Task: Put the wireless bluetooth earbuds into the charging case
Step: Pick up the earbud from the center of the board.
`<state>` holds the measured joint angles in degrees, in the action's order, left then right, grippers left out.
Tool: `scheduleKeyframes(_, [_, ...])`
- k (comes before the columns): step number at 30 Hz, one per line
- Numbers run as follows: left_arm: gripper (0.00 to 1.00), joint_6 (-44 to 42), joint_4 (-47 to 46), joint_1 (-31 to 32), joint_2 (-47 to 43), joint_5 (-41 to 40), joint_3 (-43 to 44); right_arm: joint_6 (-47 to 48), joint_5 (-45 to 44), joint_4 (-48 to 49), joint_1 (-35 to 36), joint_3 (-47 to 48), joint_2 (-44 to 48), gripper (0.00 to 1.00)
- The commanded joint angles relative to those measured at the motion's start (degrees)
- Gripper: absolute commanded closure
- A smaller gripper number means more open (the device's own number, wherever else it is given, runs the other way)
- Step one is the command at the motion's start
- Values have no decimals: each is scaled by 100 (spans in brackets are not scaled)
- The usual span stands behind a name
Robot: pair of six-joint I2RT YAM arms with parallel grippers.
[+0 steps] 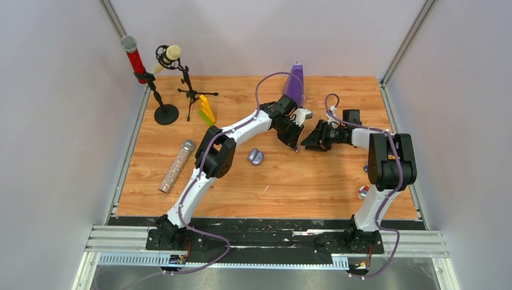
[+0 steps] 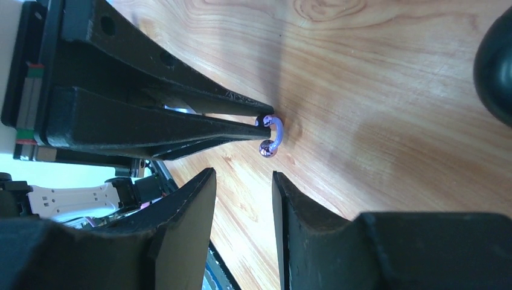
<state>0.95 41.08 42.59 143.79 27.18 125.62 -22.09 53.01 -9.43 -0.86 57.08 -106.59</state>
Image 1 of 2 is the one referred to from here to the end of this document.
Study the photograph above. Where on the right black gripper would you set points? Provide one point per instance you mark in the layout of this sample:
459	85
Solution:
314	141

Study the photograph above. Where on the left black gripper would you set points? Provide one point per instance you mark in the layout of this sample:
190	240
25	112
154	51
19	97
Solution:
293	142

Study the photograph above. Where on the lavender oval charging case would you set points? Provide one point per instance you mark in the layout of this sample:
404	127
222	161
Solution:
256	157

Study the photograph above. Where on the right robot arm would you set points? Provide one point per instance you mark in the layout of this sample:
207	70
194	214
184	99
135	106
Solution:
391	168

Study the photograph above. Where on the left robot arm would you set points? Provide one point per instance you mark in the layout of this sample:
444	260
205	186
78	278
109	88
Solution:
216	153

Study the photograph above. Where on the purple metronome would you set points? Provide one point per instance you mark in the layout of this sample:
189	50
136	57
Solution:
294	85

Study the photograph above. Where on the small red white toy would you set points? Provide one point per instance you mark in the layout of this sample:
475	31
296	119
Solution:
363	191

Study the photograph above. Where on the yellow green toy block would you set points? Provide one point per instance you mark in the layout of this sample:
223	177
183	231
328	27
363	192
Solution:
205	111

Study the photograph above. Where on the silver glitter microphone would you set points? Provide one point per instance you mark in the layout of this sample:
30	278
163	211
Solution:
177	166

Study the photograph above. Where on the black round-base mic stand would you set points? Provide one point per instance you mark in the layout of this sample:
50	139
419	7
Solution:
165	114

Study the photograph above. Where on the beige condenser microphone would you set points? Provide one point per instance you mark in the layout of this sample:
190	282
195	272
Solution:
168	57

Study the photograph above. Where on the red microphone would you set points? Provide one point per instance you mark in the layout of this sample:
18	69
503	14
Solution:
129	44

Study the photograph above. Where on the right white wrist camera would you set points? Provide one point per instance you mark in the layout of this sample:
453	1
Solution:
333	119

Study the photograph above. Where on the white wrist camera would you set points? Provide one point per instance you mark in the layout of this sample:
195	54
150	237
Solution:
300	115
333	119

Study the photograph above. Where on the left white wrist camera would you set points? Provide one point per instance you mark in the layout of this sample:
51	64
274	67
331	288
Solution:
300	115

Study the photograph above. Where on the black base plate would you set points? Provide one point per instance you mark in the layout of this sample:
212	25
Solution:
265	241

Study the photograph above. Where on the aluminium frame rail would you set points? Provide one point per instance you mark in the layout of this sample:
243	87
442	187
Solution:
118	239

